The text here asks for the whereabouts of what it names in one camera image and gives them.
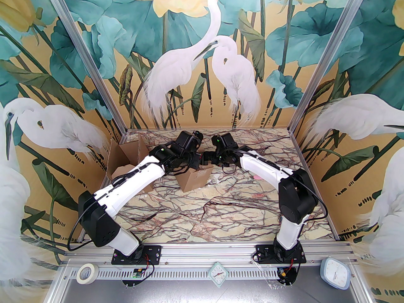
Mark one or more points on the small green circuit board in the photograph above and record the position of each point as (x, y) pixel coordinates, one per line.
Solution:
(137, 273)

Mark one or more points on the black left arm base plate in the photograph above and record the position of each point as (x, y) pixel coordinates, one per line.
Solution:
(151, 253)

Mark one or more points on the yellow power connector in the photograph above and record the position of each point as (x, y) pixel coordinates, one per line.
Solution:
(285, 274)

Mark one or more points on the pale blue square clock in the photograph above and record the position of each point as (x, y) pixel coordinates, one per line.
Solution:
(334, 273)

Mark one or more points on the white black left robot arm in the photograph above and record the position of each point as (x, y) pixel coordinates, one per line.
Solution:
(132, 181)

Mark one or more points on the clear tape scrap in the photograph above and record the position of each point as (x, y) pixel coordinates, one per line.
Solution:
(216, 179)

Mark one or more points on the cream masking tape roll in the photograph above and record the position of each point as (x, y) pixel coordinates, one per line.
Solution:
(88, 282)

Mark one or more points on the green diamond clock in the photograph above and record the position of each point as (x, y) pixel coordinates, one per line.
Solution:
(217, 274)

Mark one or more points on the aluminium frame post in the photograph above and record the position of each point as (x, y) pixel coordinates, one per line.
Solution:
(86, 55)
(329, 55)

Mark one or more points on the aluminium front rail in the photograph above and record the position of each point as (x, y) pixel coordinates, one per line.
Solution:
(205, 251)

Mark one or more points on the taped brown cardboard box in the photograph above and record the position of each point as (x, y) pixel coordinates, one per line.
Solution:
(126, 156)
(195, 180)

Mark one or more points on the grey steel shelf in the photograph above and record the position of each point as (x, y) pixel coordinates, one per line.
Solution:
(189, 292)

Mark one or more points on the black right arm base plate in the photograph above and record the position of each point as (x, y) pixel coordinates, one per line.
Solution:
(263, 253)

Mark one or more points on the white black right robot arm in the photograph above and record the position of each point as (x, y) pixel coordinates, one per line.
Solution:
(268, 169)

